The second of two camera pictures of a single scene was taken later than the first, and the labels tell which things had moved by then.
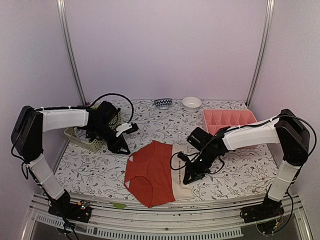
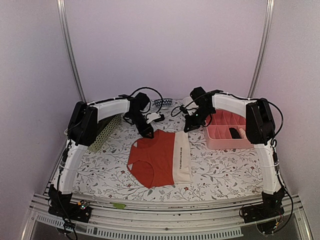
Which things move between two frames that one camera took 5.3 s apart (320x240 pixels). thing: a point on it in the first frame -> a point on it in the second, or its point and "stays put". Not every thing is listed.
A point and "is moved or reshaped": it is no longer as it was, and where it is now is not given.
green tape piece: x=118 y=205 stays put
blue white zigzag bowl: x=163 y=102 stays put
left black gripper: x=119 y=143 -> x=144 y=132
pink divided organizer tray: x=216 y=119 stays put
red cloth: x=154 y=175 is moved or reshaped
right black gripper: x=196 y=174 -> x=192 y=124
